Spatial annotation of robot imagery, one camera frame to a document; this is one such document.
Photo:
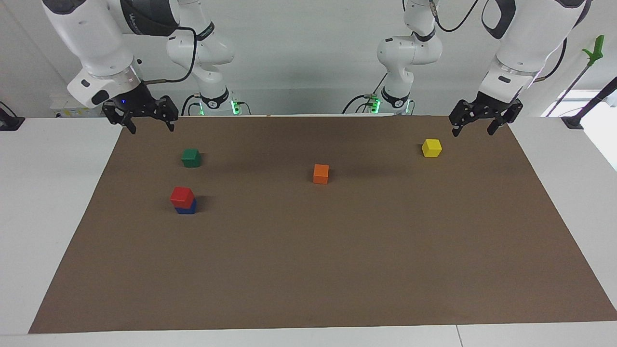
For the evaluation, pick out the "orange wooden block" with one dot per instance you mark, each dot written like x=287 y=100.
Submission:
x=321 y=174

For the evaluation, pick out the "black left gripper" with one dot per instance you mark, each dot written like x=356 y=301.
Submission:
x=491 y=108

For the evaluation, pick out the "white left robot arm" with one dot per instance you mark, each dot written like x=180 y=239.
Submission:
x=520 y=43

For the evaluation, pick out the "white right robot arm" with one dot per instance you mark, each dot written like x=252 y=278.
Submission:
x=91 y=38

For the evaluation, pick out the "blue wooden block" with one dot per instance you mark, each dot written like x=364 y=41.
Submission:
x=189 y=209

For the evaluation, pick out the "black clamp mount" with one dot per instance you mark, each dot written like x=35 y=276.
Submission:
x=9 y=120

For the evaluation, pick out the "brown table mat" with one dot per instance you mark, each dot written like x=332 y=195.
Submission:
x=313 y=255

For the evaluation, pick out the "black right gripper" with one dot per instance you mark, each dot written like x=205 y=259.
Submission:
x=137 y=103

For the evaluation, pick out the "white wall socket box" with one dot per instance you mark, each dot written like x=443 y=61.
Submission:
x=60 y=107

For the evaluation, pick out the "green tipped metal pole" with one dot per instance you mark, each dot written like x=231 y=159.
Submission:
x=585 y=67

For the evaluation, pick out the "green wooden block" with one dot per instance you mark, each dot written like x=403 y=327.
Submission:
x=191 y=158

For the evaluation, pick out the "yellow wooden block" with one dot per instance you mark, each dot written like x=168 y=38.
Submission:
x=431 y=148

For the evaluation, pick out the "red wooden block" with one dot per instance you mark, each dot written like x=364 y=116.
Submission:
x=181 y=196

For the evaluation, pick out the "black slanted stand pole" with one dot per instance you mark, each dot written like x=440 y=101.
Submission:
x=595 y=101

